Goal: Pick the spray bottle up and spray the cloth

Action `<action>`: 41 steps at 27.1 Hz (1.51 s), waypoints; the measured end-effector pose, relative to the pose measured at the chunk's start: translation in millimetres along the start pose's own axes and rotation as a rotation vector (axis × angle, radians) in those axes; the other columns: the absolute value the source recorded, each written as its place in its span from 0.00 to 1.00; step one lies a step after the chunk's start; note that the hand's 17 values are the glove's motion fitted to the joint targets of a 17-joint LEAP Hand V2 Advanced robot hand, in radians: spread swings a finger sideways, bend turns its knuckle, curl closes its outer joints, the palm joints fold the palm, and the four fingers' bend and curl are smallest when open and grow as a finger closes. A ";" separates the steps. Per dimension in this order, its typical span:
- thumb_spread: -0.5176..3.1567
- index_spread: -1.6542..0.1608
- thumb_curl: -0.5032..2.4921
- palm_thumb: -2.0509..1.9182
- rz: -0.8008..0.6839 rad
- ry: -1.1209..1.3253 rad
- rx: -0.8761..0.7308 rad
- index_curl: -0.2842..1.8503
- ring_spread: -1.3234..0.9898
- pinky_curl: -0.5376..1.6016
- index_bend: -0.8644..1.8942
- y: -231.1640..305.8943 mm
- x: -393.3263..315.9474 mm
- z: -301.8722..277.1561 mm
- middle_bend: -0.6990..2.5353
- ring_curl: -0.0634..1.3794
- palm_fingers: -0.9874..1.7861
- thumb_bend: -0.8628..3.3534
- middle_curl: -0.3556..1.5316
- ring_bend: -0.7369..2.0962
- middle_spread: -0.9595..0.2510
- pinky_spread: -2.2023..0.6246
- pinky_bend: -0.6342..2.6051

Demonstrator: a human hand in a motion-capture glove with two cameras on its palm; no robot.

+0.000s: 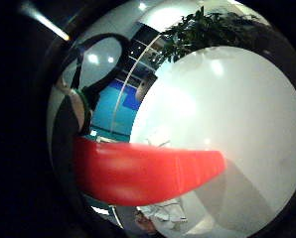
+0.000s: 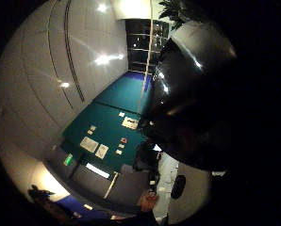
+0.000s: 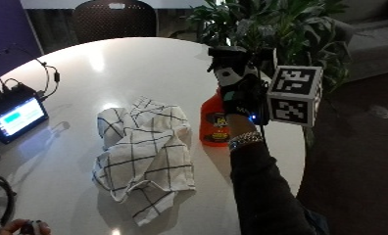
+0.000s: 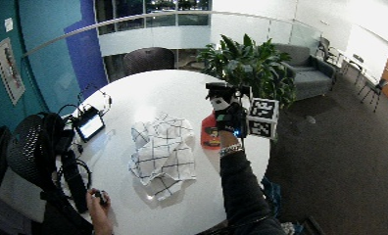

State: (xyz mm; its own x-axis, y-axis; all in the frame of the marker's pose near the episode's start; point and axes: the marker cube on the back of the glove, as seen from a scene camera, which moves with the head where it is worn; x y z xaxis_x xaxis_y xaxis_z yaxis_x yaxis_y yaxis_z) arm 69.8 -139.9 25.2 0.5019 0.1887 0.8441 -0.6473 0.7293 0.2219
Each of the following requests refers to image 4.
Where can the black tablet with lit screen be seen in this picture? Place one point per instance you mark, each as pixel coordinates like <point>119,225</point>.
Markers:
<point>88,125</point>

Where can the red flat packet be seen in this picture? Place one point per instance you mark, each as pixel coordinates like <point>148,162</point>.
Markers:
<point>208,132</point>

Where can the white black-checked cloth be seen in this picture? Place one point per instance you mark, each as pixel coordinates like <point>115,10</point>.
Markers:
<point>163,153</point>

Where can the black mesh office chair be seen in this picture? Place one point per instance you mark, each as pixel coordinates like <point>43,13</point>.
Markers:
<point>32,150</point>

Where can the framed wall poster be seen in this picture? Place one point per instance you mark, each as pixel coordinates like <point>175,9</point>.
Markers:
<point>9,70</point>

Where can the dark round armchair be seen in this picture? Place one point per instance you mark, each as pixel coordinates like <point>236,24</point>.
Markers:
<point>147,60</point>

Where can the curved metal handrail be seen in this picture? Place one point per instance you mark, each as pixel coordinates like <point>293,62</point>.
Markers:
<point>115,21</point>

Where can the small black handheld device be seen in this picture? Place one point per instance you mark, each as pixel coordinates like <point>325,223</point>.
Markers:
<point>100,197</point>

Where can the blue bag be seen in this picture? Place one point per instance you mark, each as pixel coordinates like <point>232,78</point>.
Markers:
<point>271,192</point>

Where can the white cube of black markers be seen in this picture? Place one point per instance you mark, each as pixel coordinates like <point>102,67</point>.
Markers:
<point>261,117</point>

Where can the grey sofa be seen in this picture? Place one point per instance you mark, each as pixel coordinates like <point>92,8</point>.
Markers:
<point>308,70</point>

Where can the green potted plant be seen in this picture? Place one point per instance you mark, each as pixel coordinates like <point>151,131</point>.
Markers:
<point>249,65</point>

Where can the small white wall paper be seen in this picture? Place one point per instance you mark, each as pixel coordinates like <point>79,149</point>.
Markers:
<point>7,24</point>

